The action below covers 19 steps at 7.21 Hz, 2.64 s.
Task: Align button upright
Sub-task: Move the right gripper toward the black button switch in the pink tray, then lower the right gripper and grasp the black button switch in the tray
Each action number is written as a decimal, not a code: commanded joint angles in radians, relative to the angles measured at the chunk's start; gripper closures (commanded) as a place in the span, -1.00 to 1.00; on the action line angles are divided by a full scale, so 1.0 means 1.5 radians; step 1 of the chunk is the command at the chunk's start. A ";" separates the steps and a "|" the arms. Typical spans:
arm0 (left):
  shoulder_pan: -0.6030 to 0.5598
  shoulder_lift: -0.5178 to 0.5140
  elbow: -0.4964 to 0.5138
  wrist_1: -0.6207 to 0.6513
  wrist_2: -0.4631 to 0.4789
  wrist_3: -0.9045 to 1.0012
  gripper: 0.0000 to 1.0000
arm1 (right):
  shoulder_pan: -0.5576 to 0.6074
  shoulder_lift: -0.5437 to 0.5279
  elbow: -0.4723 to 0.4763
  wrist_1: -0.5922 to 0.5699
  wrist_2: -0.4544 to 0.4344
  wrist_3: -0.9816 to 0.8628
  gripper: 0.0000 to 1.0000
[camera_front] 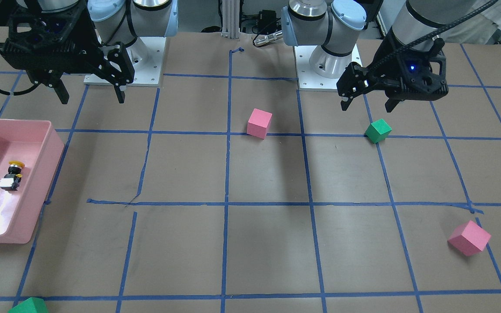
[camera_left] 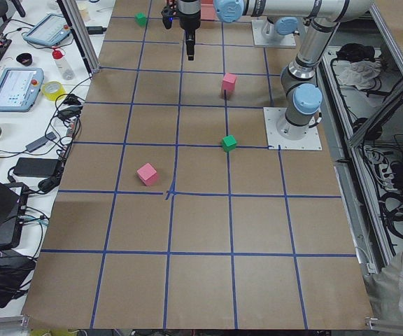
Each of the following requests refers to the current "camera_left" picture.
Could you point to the pink plastic bin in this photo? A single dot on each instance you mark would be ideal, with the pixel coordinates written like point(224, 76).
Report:
point(208, 10)

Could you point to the black power adapter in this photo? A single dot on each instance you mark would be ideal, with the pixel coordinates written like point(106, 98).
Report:
point(35, 167)

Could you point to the green cube centre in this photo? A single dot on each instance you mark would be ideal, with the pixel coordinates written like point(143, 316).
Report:
point(228, 143)

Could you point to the aluminium frame post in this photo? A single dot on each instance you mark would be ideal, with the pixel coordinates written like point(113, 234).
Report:
point(69, 9)

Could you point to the crumpled white cloth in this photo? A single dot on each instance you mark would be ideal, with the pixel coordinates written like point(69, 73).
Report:
point(361, 75)

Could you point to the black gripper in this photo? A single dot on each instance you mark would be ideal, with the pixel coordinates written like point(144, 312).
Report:
point(189, 17)

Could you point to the pink cube far side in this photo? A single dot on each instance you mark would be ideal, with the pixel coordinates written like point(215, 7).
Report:
point(148, 174)

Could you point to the green cube by bin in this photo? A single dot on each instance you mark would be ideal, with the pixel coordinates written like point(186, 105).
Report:
point(141, 19)

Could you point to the black small bowl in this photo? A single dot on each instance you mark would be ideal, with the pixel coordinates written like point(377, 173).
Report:
point(25, 59)

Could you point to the yellow tape roll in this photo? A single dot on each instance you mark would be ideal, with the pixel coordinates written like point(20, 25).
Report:
point(53, 91)

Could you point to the pink cube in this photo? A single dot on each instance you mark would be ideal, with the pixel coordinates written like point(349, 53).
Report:
point(148, 174)
point(228, 84)

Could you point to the teach pendant tablet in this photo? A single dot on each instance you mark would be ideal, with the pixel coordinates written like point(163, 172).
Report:
point(19, 88)
point(50, 31)

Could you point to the right aluminium frame rail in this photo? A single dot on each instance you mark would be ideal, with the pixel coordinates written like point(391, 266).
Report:
point(370, 129)

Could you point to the pink cube near centre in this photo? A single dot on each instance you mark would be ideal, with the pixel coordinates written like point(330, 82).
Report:
point(228, 84)

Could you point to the lower teach pendant tablet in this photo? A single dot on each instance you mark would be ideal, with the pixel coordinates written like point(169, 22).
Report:
point(19, 88)

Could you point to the upper teach pendant tablet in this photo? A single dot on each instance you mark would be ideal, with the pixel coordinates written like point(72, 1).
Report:
point(50, 31)

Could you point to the squeeze bottle red cap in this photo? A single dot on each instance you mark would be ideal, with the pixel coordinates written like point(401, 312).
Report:
point(62, 64)

